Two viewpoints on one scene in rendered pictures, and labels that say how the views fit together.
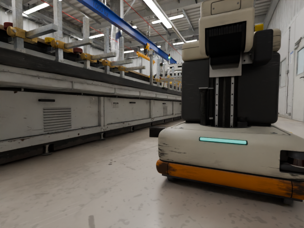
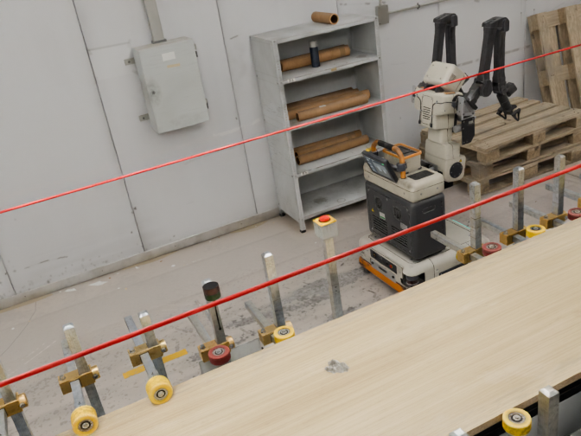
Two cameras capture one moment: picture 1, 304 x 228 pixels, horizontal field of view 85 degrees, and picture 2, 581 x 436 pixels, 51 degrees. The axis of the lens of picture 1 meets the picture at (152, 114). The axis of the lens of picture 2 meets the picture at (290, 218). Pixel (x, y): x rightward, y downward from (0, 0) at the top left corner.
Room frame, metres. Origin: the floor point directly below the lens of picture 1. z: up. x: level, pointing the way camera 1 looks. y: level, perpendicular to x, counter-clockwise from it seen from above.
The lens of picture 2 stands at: (4.23, 1.38, 2.27)
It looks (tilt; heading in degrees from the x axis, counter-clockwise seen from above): 25 degrees down; 223
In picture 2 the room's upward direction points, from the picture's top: 9 degrees counter-clockwise
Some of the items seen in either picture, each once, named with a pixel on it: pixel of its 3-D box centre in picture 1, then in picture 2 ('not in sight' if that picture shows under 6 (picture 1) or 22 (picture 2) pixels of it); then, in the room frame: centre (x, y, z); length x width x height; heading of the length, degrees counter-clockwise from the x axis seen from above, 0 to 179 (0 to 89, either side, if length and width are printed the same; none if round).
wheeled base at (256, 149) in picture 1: (223, 144); (423, 252); (1.00, -0.44, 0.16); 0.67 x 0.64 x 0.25; 155
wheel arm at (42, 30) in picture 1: (30, 35); not in sight; (1.00, 0.71, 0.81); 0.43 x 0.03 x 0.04; 64
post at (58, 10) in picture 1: (58, 35); not in sight; (1.21, 0.66, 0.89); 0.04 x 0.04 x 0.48; 64
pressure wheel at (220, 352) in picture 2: not in sight; (221, 362); (3.09, -0.13, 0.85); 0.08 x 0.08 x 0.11
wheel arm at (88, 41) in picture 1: (68, 46); (580, 198); (1.22, 0.60, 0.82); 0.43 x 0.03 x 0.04; 64
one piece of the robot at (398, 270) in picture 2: not in sight; (384, 260); (1.31, -0.55, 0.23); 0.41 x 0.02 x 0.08; 65
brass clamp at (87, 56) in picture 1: (88, 57); (553, 219); (1.45, 0.54, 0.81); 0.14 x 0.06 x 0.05; 154
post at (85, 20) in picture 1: (86, 46); (558, 201); (1.43, 0.55, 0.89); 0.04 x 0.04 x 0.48; 64
